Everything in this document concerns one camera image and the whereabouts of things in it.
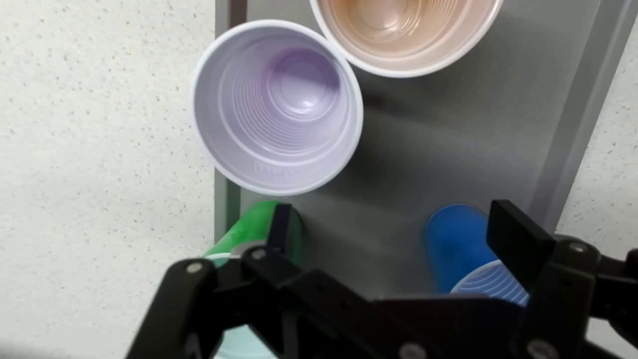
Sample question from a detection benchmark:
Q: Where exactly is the orange plastic cup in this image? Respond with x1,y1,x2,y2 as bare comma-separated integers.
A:
308,0,504,77

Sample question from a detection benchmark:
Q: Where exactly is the green plastic cup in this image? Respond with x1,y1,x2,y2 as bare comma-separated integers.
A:
203,197,306,359

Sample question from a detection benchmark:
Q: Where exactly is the purple plastic cup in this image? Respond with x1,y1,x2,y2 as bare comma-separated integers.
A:
191,19,364,195

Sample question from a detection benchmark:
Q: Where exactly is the blue plastic cup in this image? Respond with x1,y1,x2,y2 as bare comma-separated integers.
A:
422,203,528,306

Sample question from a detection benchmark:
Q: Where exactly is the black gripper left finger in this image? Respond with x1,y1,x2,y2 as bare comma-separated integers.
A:
267,203,291,256

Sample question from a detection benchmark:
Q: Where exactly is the grey plastic tray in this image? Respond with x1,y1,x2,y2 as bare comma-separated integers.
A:
213,0,638,300

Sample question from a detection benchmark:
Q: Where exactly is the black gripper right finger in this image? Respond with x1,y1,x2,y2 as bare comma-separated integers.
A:
486,199,554,290

